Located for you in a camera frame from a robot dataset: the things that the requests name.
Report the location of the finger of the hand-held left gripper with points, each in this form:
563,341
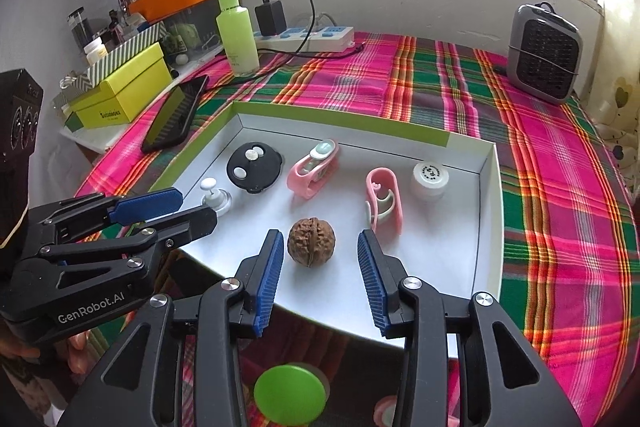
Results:
145,204
190,222

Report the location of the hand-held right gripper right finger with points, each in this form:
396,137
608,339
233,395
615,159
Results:
372,277

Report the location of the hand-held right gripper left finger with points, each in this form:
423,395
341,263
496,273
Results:
267,277

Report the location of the grey white knob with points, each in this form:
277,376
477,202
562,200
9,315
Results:
220,202

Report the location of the brown walnut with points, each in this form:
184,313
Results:
311,242

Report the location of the green white cardboard box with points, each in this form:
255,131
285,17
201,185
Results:
440,257

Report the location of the pink clip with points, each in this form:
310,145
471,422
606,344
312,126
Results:
300,182
395,202
385,409

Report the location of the black oval disc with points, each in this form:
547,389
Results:
260,172

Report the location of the white round cap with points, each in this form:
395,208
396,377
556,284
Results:
430,189

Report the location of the green mushroom-shaped knob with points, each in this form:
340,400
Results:
290,394

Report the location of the person's left hand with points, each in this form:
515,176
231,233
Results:
80,352

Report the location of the black smartphone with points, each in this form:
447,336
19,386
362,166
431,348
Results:
172,117

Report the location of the dark green small box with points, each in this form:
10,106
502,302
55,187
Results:
74,119

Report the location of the yellow-green shoe box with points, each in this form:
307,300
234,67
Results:
125,82

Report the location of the small white bottle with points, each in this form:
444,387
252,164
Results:
96,52

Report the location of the grey white striped box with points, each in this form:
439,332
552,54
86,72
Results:
130,44

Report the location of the small brown bottle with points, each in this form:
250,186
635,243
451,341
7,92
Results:
116,27

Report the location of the clear storage container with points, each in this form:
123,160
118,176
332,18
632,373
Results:
195,27

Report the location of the black jar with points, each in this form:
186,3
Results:
80,27

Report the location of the light green lotion bottle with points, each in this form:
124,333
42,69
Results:
239,37

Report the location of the black charger plug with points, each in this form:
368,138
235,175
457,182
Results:
270,19

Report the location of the white power strip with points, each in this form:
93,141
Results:
325,37

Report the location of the grey fan heater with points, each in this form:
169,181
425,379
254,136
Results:
545,52

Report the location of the heart print curtain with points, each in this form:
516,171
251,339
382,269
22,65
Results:
620,107

